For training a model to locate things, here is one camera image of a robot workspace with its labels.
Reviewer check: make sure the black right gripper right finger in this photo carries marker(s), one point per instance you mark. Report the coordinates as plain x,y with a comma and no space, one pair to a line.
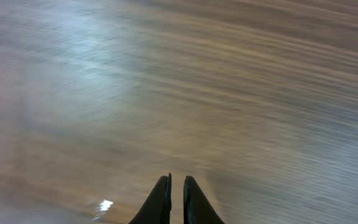
196,207

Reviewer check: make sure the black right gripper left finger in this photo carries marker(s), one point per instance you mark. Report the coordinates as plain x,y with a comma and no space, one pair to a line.
157,207

